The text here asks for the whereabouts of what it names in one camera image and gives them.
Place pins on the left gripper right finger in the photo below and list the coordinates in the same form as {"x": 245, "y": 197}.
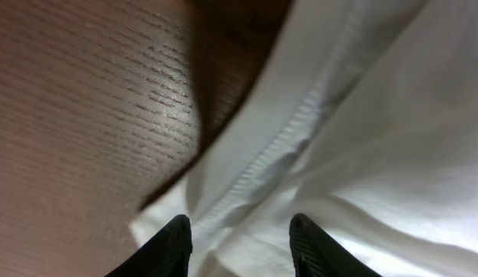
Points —
{"x": 316, "y": 254}

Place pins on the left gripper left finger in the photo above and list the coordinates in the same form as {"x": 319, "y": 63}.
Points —
{"x": 166, "y": 254}

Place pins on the white t-shirt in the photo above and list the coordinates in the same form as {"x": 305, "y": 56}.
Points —
{"x": 365, "y": 119}

